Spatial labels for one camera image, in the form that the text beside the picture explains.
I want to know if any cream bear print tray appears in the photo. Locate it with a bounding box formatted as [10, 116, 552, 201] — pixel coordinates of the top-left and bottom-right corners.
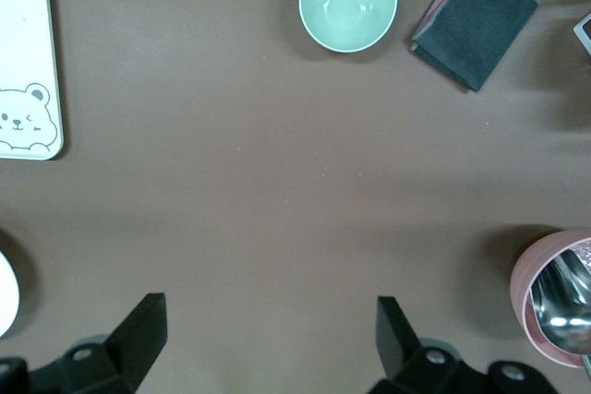
[0, 0, 65, 161]

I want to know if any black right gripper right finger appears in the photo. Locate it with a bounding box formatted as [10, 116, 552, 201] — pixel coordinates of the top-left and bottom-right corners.
[368, 295, 555, 394]

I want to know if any dark grey folded cloth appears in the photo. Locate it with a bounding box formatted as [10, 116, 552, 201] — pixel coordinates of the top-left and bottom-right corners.
[409, 0, 541, 94]

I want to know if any white round plate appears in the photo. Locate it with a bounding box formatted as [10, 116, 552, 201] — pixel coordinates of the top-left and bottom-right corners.
[0, 250, 21, 338]

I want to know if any pink bowl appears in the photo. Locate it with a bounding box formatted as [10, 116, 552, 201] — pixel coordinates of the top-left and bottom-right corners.
[510, 227, 591, 370]

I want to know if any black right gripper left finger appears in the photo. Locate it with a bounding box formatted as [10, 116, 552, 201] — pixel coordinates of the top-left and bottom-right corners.
[0, 292, 167, 394]

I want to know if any white wire rack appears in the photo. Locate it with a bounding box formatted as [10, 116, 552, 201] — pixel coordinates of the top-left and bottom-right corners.
[573, 12, 591, 53]

